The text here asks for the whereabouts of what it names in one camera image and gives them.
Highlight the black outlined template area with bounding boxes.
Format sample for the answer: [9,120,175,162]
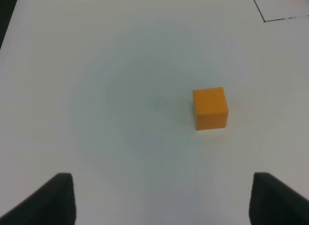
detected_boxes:
[253,0,309,23]

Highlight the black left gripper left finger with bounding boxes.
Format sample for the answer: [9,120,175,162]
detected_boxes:
[0,173,77,225]

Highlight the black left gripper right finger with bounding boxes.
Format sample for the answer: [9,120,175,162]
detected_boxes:
[249,172,309,225]

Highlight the orange cube block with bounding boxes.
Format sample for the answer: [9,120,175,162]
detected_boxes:
[193,87,228,130]

